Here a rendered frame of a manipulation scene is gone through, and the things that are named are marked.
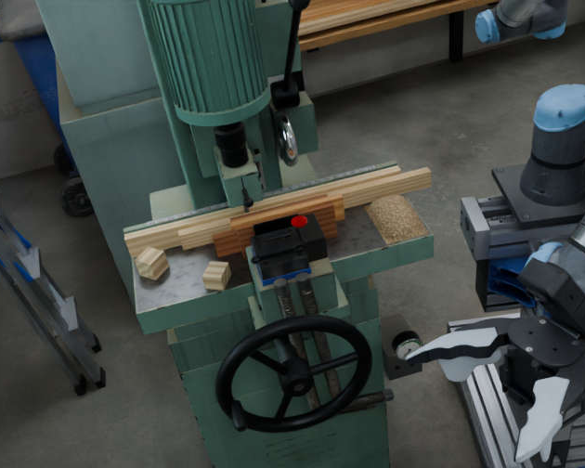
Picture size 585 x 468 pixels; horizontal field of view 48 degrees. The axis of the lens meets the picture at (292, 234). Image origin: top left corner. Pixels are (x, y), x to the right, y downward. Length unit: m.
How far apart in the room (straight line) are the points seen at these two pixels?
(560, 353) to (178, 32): 0.75
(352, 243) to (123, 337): 1.43
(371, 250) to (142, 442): 1.20
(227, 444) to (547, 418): 1.09
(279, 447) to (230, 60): 0.94
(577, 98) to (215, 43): 0.77
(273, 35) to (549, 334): 0.91
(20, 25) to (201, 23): 1.85
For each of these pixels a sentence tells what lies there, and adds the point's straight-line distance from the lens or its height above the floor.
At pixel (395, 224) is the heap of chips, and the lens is 1.31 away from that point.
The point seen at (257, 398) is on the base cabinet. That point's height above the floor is 0.57.
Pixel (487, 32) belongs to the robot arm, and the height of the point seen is 1.12.
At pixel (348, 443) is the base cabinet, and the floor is 0.31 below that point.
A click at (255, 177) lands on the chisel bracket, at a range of 1.26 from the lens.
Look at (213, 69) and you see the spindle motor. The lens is 1.12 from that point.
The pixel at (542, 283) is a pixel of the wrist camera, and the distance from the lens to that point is 0.61.
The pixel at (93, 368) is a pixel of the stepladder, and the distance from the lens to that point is 2.39.
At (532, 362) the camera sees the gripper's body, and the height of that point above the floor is 1.24.
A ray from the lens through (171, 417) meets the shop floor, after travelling 2.26.
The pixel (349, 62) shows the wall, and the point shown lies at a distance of 3.92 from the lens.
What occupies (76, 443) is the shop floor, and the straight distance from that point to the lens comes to 2.33.
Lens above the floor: 1.73
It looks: 38 degrees down
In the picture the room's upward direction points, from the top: 10 degrees counter-clockwise
